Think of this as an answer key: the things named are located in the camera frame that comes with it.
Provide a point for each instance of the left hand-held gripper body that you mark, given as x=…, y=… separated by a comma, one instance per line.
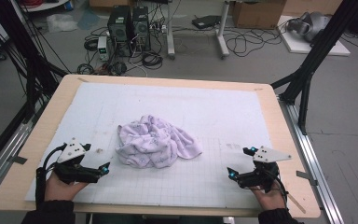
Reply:
x=71, y=151

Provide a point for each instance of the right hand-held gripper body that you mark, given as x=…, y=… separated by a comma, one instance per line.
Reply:
x=268, y=154

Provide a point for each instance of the lilac printed towel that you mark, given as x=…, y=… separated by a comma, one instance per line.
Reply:
x=155, y=143

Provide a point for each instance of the person's left hand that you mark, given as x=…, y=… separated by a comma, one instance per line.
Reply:
x=59, y=189

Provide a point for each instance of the person's right hand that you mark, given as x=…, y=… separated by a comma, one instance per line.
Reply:
x=272, y=199

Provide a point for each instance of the grey tape piece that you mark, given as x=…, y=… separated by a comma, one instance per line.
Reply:
x=306, y=177
x=18, y=160

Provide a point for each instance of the thin wooden strip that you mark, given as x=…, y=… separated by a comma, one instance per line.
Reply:
x=296, y=202

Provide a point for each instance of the white grid mat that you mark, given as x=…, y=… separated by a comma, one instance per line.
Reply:
x=167, y=99

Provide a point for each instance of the white power supply box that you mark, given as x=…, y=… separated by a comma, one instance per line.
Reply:
x=103, y=46

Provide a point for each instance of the white floor board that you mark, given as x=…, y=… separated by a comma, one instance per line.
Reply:
x=298, y=46

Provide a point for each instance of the white desk leg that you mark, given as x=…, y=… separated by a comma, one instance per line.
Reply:
x=222, y=37
x=170, y=37

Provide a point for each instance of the large black computer tower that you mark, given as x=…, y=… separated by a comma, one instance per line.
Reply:
x=119, y=28

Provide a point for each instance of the clear plastic bag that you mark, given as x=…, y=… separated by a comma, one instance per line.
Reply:
x=61, y=22

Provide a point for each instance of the blue-grey floor sheet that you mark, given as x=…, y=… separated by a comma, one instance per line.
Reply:
x=88, y=19

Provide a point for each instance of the slim black computer tower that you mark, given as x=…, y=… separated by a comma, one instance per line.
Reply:
x=140, y=26

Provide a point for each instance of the grey helmet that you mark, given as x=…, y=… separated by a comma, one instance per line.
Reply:
x=312, y=25

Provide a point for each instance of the flat black device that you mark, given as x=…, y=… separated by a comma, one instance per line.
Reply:
x=206, y=21

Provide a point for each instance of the brown cardboard box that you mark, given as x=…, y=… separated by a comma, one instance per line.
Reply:
x=258, y=14

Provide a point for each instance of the aluminium rail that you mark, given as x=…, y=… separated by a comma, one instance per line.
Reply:
x=9, y=146
x=313, y=161

